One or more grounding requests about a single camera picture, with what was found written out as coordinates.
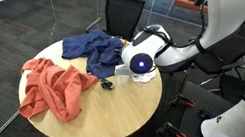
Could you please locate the orange black clamp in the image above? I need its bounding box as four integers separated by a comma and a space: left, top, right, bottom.
155, 120, 190, 137
169, 92, 198, 112

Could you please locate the black office chair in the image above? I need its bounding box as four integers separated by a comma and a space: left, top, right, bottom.
189, 10, 245, 99
84, 0, 147, 44

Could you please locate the clear plastic cup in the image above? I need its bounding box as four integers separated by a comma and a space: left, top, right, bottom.
116, 73, 131, 88

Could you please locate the blue cloth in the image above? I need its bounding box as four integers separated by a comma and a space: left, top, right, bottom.
57, 23, 128, 83

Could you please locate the orange bench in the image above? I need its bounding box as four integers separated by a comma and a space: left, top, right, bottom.
173, 0, 208, 14

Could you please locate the white paper doily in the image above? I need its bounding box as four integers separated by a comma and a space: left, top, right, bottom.
128, 67, 157, 86

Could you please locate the orange cloth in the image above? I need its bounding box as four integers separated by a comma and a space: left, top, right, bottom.
12, 53, 102, 131

